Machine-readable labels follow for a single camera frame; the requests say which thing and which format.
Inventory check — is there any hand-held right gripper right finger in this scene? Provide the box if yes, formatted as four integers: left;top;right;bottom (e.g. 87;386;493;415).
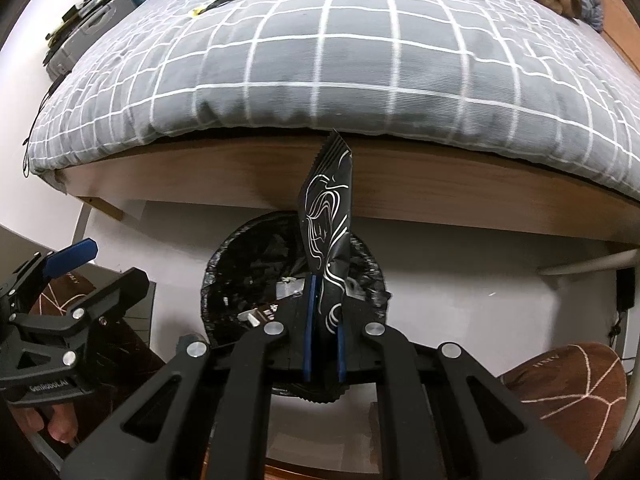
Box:
336;302;591;480

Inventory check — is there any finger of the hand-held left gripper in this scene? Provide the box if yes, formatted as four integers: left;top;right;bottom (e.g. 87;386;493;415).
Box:
0;238;98;311
12;267;151;376

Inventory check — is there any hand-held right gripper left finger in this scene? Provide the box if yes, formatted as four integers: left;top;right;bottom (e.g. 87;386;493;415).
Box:
60;272;321;480

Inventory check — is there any black lined trash bin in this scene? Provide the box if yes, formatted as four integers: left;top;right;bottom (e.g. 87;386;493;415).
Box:
199;211;392;403

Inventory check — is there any black packet white line print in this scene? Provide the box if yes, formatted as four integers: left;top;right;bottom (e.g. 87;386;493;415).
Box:
297;129;356;405

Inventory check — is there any person's left hand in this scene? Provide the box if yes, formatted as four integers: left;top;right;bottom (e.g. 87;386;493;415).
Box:
10;400;81;446

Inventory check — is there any brown wooden board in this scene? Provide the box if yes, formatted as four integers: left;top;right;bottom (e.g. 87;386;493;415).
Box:
262;460;388;480

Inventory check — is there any grey suitcase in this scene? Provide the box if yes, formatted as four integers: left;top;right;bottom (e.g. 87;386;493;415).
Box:
42;0;136;81

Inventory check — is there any grey checked bed cover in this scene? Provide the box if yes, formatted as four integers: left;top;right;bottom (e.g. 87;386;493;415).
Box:
27;0;640;206

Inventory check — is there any wooden headboard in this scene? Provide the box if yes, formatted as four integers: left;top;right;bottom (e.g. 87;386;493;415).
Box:
600;25;640;76

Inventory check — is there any wooden bed frame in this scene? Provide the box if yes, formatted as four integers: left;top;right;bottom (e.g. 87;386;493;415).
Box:
57;132;640;256

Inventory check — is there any black charger cable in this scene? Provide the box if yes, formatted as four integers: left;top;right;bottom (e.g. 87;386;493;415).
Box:
20;72;71;178

